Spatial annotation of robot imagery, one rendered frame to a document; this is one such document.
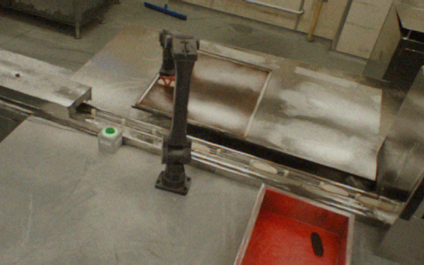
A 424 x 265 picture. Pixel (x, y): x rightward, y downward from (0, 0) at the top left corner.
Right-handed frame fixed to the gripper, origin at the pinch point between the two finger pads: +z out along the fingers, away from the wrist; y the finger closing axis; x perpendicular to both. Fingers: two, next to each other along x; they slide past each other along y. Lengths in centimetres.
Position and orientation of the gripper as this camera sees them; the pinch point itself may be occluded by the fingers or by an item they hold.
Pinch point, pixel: (168, 82)
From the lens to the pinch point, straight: 188.3
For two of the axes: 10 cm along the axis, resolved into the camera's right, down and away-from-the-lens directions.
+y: -2.0, 7.0, -6.9
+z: -0.9, 6.8, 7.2
